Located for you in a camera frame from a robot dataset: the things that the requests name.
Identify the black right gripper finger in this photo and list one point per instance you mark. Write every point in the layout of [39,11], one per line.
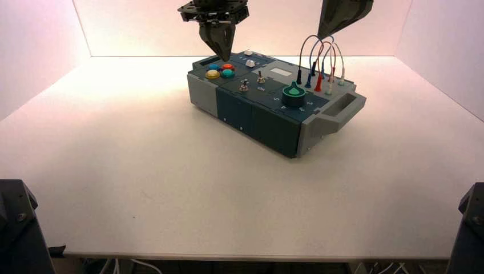
[328,19]
[357,7]

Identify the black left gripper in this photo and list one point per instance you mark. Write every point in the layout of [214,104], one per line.
[215,11]

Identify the blue push button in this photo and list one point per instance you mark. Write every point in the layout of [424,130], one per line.
[214,67]

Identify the orange push button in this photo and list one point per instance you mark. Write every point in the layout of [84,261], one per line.
[227,67]

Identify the green push button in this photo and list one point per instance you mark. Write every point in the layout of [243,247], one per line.
[227,73]

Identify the white slider cap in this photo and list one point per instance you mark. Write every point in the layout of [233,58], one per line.
[248,53]
[249,63]

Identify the white display window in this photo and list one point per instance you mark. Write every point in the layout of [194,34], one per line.
[280,72]

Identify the blue grey control box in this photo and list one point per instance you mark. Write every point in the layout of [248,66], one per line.
[234,109]

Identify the green rotary knob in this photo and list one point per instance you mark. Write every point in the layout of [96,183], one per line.
[293,96]

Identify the metal toggle switch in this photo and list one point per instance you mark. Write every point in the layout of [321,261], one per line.
[243,87]
[260,78]

